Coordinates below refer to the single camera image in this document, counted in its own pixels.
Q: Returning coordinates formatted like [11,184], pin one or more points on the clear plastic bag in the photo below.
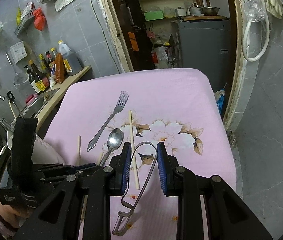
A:
[254,10]

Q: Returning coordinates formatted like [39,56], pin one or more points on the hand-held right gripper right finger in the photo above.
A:
[162,170]

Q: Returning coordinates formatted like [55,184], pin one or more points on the yellow label sauce bottle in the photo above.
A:
[41,85]

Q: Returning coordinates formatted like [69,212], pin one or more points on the red seasoning packets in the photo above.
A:
[27,10]

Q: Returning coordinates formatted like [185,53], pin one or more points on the small lidded steel pot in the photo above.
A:
[195,10]

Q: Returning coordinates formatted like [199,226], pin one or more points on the dark bottle red cap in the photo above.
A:
[49,58]

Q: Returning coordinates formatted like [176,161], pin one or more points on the crumpled white plastic bag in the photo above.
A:
[161,57]

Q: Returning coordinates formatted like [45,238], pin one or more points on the metal fork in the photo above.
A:
[111,116]

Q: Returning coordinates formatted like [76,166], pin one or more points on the worn white door frame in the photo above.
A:
[239,55]

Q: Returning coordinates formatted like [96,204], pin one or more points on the white wall box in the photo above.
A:
[18,51]

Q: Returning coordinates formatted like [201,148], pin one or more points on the wooden cutting board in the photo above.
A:
[206,18]

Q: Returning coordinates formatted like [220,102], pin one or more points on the white plastic utensil holder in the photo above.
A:
[47,152]

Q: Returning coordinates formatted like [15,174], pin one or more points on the white wall switch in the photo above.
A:
[60,3]

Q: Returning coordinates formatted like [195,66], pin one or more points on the grey washing machine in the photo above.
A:
[201,45]

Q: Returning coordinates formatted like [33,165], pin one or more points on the green box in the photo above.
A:
[154,15]

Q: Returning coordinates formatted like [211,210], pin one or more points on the white enamel pot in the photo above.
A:
[180,11]

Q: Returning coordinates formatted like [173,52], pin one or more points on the plastic oil jug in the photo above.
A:
[70,60]

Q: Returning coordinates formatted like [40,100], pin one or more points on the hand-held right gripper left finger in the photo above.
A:
[126,165]

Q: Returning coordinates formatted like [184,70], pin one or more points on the metal spoon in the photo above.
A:
[115,138]

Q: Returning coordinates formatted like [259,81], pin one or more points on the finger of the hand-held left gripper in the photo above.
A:
[66,167]
[54,176]

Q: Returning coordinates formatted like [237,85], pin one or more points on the red plastic bag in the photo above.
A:
[39,20]

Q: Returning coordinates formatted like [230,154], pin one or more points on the white blue packet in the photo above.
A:
[52,76]

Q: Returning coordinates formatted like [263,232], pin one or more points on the clear bottle yellow cap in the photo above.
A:
[53,53]

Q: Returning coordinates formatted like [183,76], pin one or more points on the pink floral tablecloth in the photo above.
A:
[181,100]

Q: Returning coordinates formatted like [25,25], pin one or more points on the black wall socket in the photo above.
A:
[9,95]

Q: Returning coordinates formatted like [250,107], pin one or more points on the brown snack packet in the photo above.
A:
[59,70]

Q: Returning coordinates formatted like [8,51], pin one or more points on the dark bottle yellow cap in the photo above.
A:
[43,63]

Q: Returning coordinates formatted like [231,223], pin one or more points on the beige kitchen counter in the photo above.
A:
[76,77]

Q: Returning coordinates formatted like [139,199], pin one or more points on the yellow seasoning packet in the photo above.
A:
[18,17]

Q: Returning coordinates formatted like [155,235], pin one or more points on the steel sink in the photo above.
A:
[44,100]

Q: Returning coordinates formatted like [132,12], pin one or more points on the wooden chopstick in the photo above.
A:
[78,150]
[132,142]
[101,158]

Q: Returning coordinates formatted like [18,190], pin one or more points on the grey wall basket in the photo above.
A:
[24,26]

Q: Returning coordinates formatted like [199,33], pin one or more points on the steel bowl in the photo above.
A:
[210,11]

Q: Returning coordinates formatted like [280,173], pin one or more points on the brown pump bottle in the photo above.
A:
[33,86]

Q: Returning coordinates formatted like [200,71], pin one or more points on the metal peeler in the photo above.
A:
[141,192]

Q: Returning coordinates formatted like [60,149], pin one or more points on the blue white bag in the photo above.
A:
[219,101]

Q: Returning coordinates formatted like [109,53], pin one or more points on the metal mesh strainer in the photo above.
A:
[20,81]

